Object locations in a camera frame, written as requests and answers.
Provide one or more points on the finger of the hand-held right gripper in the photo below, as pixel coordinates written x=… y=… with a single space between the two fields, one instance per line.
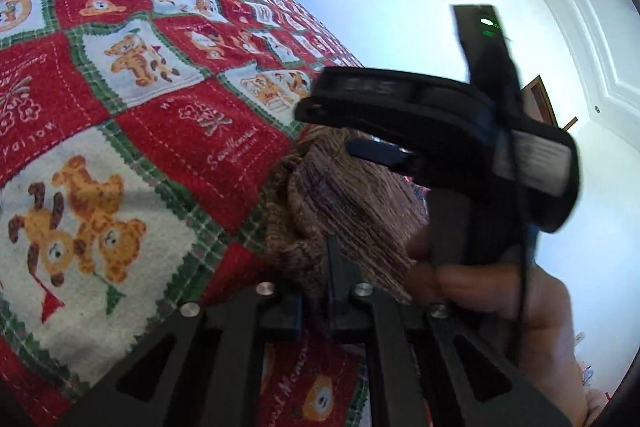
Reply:
x=380 y=154
x=360 y=102

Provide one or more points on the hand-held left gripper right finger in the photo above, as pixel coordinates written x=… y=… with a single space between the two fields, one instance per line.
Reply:
x=342 y=277

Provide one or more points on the brown knitted sun-pattern sweater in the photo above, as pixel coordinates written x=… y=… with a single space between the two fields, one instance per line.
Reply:
x=340 y=207

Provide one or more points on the person's right hand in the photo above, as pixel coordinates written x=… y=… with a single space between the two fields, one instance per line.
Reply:
x=475 y=292

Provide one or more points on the wooden chair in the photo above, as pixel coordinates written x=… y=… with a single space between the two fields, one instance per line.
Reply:
x=542 y=97

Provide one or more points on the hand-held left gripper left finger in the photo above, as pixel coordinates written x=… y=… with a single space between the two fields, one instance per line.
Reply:
x=287 y=309

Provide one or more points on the red patchwork bear-print blanket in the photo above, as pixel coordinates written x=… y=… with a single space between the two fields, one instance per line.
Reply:
x=150 y=132

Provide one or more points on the person's right forearm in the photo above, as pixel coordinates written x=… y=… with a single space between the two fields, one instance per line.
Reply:
x=555 y=382

